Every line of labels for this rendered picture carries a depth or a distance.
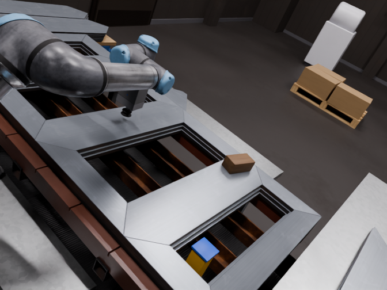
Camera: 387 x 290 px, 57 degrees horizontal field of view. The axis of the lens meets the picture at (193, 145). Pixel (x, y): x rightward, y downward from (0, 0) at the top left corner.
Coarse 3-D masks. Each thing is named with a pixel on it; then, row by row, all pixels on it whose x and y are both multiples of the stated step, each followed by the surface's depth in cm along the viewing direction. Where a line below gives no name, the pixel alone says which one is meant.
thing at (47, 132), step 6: (42, 126) 119; (48, 126) 121; (42, 132) 117; (48, 132) 118; (54, 132) 119; (48, 138) 116; (54, 138) 117; (60, 138) 118; (54, 144) 114; (60, 144) 115; (66, 144) 116
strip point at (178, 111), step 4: (164, 104) 166; (168, 104) 167; (168, 108) 164; (172, 108) 165; (176, 108) 167; (180, 108) 169; (172, 112) 162; (176, 112) 164; (180, 112) 165; (180, 116) 162
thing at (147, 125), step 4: (120, 108) 148; (132, 112) 149; (136, 112) 150; (140, 112) 151; (132, 116) 146; (136, 116) 148; (140, 116) 149; (144, 116) 150; (132, 120) 144; (136, 120) 145; (140, 120) 146; (144, 120) 147; (148, 120) 148; (140, 124) 143; (144, 124) 145; (148, 124) 146; (152, 124) 147; (144, 128) 142; (148, 128) 143; (152, 128) 144; (156, 128) 145
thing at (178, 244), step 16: (80, 48) 190; (0, 112) 123; (16, 128) 118; (160, 128) 147; (176, 128) 156; (32, 144) 114; (112, 144) 128; (128, 144) 135; (208, 144) 153; (48, 160) 110; (64, 176) 106; (80, 192) 103; (256, 192) 139; (96, 208) 100; (288, 208) 136; (112, 224) 97; (208, 224) 114; (192, 240) 108; (256, 240) 118; (240, 256) 109; (224, 272) 99; (272, 272) 105; (160, 288) 90
